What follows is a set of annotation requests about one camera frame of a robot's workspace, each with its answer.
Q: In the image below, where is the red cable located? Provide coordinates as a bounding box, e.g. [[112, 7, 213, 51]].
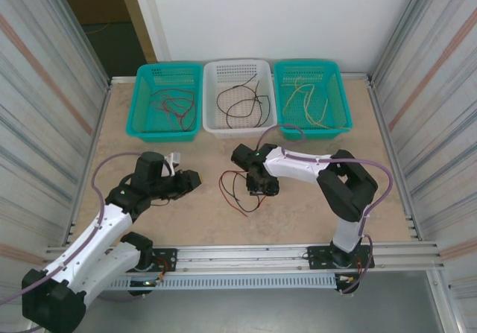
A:
[[151, 98, 187, 120], [162, 96, 191, 131], [150, 89, 198, 132], [218, 171, 268, 218]]

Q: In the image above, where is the black cable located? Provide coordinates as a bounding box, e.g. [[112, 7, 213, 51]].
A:
[[225, 93, 273, 128], [230, 171, 269, 210], [216, 72, 262, 127]]

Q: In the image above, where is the white plastic basket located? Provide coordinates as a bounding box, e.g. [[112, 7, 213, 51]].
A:
[[202, 60, 279, 140]]

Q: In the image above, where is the small controller board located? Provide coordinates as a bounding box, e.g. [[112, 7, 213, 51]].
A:
[[128, 277, 165, 297], [334, 272, 361, 296]]

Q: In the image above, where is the teal plastic basket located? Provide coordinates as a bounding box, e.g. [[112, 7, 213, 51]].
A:
[[273, 60, 353, 142], [124, 63, 204, 143]]

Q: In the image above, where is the aluminium frame bar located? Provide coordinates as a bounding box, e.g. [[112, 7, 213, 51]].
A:
[[63, 79, 115, 247], [367, 75, 424, 241], [110, 72, 372, 84]]

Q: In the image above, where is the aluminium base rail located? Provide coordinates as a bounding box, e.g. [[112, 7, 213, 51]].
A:
[[46, 240, 446, 273]]

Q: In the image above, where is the white slotted cable duct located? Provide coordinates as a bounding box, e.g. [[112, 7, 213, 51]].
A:
[[107, 273, 338, 292]]

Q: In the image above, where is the thin orange cable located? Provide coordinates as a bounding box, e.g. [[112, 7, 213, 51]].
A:
[[83, 22, 113, 36]]

